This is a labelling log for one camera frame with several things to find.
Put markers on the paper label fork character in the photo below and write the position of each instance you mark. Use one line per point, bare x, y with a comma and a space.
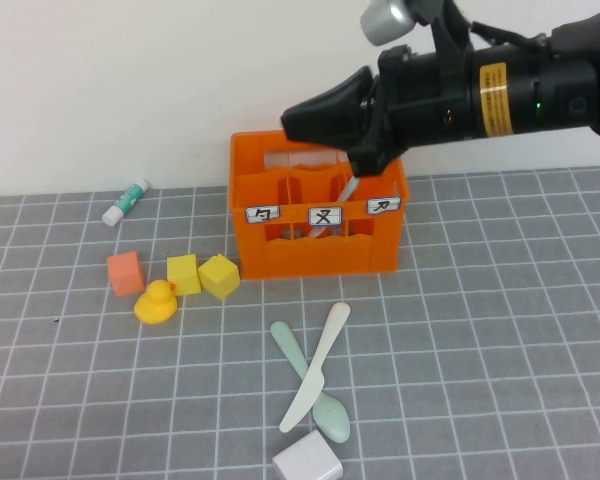
325, 216

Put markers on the pale lilac white block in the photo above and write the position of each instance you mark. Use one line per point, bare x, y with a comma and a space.
307, 460

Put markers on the mint green plastic spoon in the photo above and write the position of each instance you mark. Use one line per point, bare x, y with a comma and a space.
332, 417

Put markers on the yellow foam cube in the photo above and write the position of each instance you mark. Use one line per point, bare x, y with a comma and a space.
183, 276
220, 277

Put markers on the white green glue stick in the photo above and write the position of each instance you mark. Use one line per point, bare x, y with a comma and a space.
125, 203

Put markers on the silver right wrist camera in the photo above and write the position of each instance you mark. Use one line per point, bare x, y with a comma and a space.
385, 22

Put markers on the paper label knife character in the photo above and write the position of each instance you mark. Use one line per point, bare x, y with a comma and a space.
384, 206

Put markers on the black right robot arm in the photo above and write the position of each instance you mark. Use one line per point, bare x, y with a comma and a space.
555, 95

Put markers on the grey checked tablecloth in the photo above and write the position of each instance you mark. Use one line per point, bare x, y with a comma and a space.
480, 360

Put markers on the paper label spoon character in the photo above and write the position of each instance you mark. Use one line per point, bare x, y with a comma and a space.
262, 215

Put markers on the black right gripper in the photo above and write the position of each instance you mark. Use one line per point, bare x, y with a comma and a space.
430, 100

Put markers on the orange foam cube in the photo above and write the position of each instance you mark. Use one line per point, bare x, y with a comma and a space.
126, 275

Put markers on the cream plastic knife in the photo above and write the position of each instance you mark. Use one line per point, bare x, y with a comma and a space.
307, 395

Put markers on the grey plastic fork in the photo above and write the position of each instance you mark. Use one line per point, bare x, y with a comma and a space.
349, 190

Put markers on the orange plastic cutlery crate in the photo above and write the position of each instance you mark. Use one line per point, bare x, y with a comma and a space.
320, 260

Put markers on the yellow rubber duck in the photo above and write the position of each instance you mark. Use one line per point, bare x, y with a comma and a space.
154, 307

